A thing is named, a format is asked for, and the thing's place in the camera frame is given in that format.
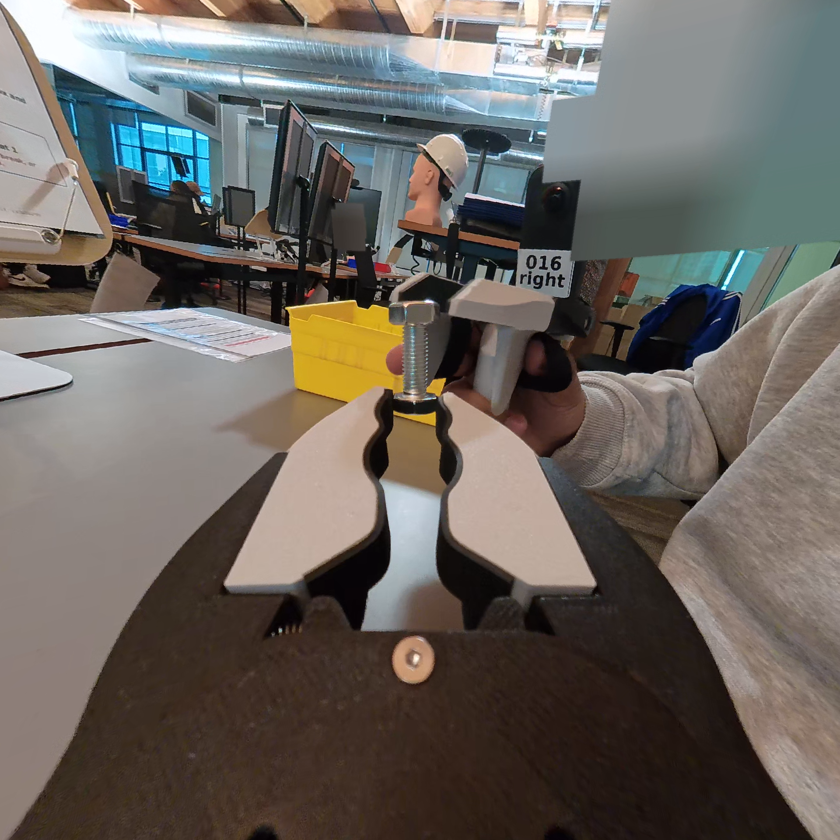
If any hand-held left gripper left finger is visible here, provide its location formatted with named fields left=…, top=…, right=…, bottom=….
left=223, top=386, right=392, bottom=611

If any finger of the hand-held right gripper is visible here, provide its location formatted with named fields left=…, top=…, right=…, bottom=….
left=390, top=272, right=460, bottom=316
left=446, top=279, right=557, bottom=416

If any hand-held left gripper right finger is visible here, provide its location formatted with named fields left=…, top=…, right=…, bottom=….
left=436, top=392, right=599, bottom=611

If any steel hex bolt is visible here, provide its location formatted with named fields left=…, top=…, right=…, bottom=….
left=389, top=301, right=439, bottom=398

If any yellow plastic bin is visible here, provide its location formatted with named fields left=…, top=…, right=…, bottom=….
left=285, top=301, right=454, bottom=427

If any person's right forearm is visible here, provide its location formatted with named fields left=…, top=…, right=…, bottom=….
left=550, top=262, right=840, bottom=506

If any grey desk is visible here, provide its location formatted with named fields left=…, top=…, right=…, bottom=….
left=0, top=307, right=460, bottom=834

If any long wooden office desk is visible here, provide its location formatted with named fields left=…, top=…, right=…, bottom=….
left=112, top=230, right=358, bottom=309

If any person's right hand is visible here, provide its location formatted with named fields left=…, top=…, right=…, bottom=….
left=446, top=336, right=587, bottom=458

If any stack of blue trays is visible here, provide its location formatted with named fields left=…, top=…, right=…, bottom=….
left=456, top=192, right=527, bottom=227

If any wooden side table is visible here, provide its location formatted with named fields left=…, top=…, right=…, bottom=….
left=397, top=220, right=524, bottom=290

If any mannequin head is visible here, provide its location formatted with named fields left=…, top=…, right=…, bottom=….
left=403, top=150, right=455, bottom=227

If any black round lamp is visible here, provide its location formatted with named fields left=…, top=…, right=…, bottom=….
left=461, top=128, right=513, bottom=194

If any white hard hat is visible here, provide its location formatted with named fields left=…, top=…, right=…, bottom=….
left=416, top=133, right=470, bottom=191

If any large black monitor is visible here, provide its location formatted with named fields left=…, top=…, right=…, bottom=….
left=268, top=100, right=320, bottom=240
left=307, top=141, right=357, bottom=249

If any blue jacket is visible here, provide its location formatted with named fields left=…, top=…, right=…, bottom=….
left=626, top=283, right=744, bottom=371

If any small black monitor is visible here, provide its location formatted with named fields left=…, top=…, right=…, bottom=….
left=222, top=185, right=257, bottom=227

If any laminated paper sheet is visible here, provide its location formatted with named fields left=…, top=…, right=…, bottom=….
left=79, top=308, right=293, bottom=363

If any black office chair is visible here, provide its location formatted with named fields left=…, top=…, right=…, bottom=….
left=131, top=180, right=198, bottom=244

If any person's grey sweatshirt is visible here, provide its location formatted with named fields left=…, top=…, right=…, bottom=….
left=659, top=367, right=840, bottom=840

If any wooden document stand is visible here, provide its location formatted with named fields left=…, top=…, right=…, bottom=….
left=0, top=0, right=114, bottom=401

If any printed instruction sheet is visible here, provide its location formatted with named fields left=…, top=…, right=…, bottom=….
left=0, top=10, right=105, bottom=237

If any silver ventilation duct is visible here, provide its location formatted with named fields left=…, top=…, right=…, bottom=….
left=128, top=56, right=549, bottom=119
left=66, top=10, right=454, bottom=74

